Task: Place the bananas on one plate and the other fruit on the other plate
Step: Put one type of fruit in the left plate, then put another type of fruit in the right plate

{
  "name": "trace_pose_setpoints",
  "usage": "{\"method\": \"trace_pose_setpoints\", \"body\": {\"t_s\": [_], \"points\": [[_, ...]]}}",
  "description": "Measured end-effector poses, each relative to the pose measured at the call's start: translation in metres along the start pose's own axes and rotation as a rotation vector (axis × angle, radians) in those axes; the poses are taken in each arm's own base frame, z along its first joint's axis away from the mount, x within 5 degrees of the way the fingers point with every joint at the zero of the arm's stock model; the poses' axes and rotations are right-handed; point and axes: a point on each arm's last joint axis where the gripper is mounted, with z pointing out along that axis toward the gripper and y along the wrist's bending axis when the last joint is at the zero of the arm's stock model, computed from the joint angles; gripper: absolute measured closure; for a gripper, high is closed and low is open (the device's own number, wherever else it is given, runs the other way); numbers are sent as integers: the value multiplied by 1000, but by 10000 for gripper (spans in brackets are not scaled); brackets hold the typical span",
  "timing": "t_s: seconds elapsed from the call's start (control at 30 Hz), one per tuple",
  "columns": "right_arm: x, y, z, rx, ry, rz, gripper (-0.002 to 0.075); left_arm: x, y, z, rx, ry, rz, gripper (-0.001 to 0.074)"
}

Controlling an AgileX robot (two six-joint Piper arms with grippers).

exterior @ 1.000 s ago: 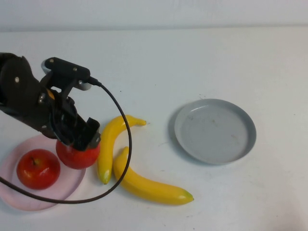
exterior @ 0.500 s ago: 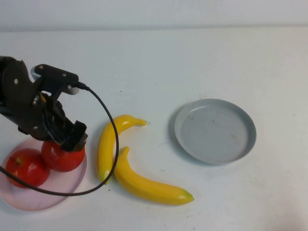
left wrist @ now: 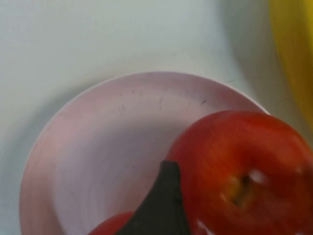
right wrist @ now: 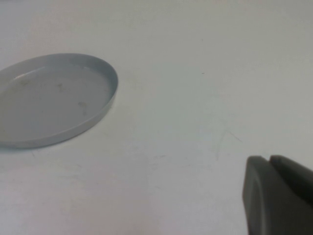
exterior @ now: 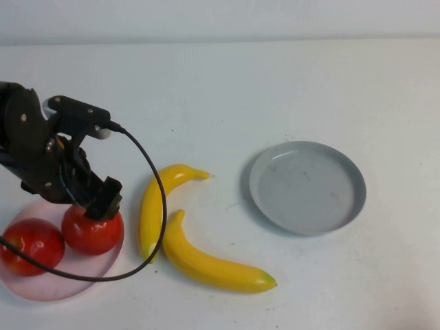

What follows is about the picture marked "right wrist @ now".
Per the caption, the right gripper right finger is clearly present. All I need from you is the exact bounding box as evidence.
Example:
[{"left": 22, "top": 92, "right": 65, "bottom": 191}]
[{"left": 269, "top": 154, "right": 313, "bottom": 207}]

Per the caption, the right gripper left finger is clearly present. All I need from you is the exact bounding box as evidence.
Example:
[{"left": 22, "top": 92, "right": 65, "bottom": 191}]
[{"left": 242, "top": 155, "right": 313, "bottom": 235}]

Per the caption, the grey round plate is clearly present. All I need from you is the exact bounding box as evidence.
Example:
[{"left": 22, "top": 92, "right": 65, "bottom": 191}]
[{"left": 0, "top": 53, "right": 119, "bottom": 149}]

